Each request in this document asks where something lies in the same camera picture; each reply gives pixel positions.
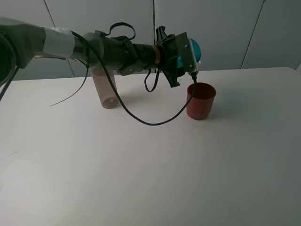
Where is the clear plastic water bottle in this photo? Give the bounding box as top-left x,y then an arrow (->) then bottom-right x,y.
91,68 -> 119,109

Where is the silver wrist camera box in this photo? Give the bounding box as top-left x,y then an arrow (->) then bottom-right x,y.
181,34 -> 201,75

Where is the red plastic cup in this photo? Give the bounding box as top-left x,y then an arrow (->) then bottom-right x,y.
186,82 -> 216,121

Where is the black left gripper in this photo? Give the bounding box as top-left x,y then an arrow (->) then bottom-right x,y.
156,26 -> 186,88

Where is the black camera cable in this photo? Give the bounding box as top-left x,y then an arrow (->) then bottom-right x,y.
0,30 -> 199,126

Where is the teal translucent plastic cup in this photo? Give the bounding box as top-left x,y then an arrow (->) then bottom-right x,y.
177,38 -> 202,77

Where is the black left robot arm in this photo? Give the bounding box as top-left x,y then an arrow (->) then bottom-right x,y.
0,17 -> 187,87

